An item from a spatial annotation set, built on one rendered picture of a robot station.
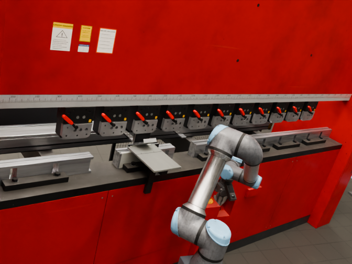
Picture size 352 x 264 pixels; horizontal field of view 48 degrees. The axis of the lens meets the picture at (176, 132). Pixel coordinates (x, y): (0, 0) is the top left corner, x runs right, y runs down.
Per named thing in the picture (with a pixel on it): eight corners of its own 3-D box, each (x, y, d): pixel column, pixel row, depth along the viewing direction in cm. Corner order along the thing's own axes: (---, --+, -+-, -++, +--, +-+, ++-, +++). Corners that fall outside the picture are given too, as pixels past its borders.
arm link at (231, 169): (240, 173, 205) (245, 165, 215) (220, 165, 209) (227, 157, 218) (235, 185, 208) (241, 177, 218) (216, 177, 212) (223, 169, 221)
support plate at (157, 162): (154, 173, 198) (154, 171, 198) (127, 148, 216) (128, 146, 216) (180, 168, 210) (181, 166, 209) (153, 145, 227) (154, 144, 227)
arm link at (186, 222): (194, 246, 164) (246, 130, 172) (163, 230, 169) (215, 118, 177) (199, 245, 176) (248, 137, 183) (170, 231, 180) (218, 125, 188)
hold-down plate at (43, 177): (4, 191, 174) (4, 186, 173) (1, 185, 178) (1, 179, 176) (68, 182, 193) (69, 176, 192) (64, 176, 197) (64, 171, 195)
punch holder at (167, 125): (162, 132, 222) (168, 105, 216) (153, 125, 228) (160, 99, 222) (182, 130, 232) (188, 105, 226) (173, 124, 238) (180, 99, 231)
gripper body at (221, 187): (222, 187, 238) (229, 171, 232) (229, 196, 231) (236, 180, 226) (211, 188, 234) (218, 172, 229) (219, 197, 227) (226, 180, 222)
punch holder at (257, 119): (252, 124, 273) (260, 102, 267) (244, 119, 279) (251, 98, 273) (266, 123, 283) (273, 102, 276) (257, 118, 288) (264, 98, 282)
